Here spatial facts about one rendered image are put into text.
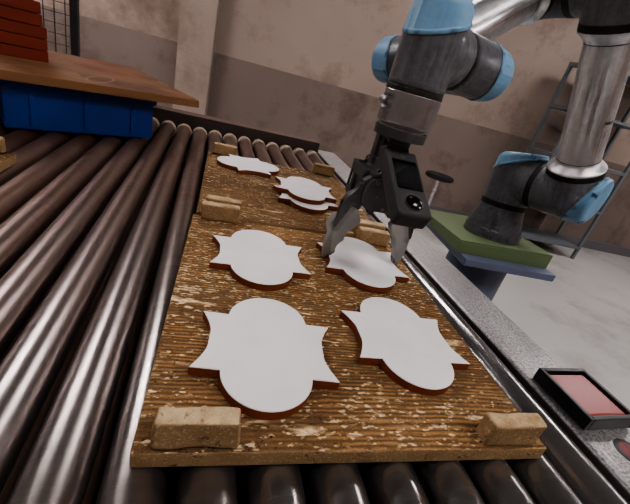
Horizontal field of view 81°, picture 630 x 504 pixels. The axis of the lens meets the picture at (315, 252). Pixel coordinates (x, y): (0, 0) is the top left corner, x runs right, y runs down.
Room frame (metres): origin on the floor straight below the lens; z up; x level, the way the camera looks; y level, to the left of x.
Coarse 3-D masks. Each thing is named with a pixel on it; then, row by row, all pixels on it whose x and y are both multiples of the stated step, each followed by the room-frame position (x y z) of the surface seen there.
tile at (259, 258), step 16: (224, 240) 0.46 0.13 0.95; (240, 240) 0.47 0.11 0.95; (256, 240) 0.49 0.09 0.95; (272, 240) 0.50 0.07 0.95; (224, 256) 0.42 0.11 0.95; (240, 256) 0.43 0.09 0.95; (256, 256) 0.44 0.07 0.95; (272, 256) 0.45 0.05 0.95; (288, 256) 0.47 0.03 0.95; (240, 272) 0.39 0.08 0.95; (256, 272) 0.40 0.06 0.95; (272, 272) 0.41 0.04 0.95; (288, 272) 0.42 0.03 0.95; (304, 272) 0.43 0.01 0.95; (256, 288) 0.38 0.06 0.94; (272, 288) 0.38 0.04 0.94
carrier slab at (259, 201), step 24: (216, 168) 0.81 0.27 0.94; (288, 168) 0.99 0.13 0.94; (216, 192) 0.66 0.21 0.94; (240, 192) 0.70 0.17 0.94; (264, 192) 0.74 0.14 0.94; (336, 192) 0.89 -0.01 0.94; (240, 216) 0.58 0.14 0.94; (264, 216) 0.61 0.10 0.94; (288, 216) 0.64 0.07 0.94; (312, 216) 0.68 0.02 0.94; (360, 216) 0.76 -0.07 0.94
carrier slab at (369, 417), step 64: (192, 256) 0.41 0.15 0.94; (320, 256) 0.52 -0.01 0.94; (192, 320) 0.29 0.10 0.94; (320, 320) 0.35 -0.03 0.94; (192, 384) 0.22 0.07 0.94; (384, 384) 0.28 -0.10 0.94; (192, 448) 0.17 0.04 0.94; (256, 448) 0.18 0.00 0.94; (320, 448) 0.19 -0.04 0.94; (384, 448) 0.21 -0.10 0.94; (448, 448) 0.23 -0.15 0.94; (512, 448) 0.25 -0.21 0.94
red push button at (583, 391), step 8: (552, 376) 0.38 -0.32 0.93; (560, 376) 0.39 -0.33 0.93; (568, 376) 0.39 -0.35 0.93; (576, 376) 0.40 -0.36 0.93; (560, 384) 0.37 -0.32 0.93; (568, 384) 0.37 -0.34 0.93; (576, 384) 0.38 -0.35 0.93; (584, 384) 0.38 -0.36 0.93; (592, 384) 0.39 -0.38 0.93; (568, 392) 0.36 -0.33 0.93; (576, 392) 0.36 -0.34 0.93; (584, 392) 0.37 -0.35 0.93; (592, 392) 0.37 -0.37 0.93; (600, 392) 0.38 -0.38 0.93; (576, 400) 0.35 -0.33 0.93; (584, 400) 0.35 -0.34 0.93; (592, 400) 0.36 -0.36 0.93; (600, 400) 0.36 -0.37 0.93; (608, 400) 0.36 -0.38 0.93; (584, 408) 0.34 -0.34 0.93; (592, 408) 0.34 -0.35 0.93; (600, 408) 0.35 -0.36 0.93; (608, 408) 0.35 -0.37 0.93; (616, 408) 0.35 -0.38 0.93
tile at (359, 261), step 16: (352, 240) 0.58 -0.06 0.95; (336, 256) 0.50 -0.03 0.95; (352, 256) 0.52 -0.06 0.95; (368, 256) 0.54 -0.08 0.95; (384, 256) 0.55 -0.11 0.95; (336, 272) 0.47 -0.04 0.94; (352, 272) 0.47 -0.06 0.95; (368, 272) 0.48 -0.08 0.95; (384, 272) 0.50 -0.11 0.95; (400, 272) 0.51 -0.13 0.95; (368, 288) 0.45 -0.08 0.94; (384, 288) 0.45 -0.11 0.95
